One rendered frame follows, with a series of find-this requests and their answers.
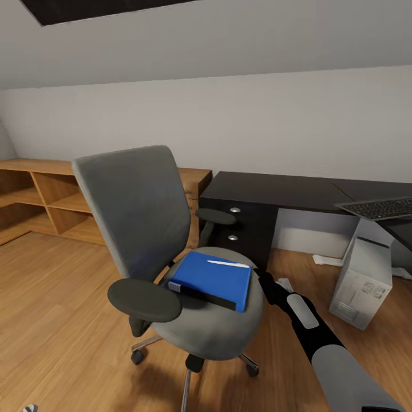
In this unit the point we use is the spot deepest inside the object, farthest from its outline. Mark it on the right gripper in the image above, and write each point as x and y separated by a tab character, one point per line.
268	284

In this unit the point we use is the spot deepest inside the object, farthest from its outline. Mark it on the swivel chair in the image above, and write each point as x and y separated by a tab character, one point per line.
139	204

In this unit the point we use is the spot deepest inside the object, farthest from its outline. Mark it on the desk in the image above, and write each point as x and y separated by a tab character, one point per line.
317	195

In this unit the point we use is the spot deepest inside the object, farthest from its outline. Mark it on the keyboard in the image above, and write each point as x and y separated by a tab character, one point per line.
380	209

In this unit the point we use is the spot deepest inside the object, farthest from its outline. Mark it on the folder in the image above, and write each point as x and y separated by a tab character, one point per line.
217	283

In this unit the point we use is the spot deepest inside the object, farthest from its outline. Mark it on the cabinet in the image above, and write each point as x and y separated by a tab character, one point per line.
195	182
251	235

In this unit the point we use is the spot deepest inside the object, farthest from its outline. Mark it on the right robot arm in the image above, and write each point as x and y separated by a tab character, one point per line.
346	385

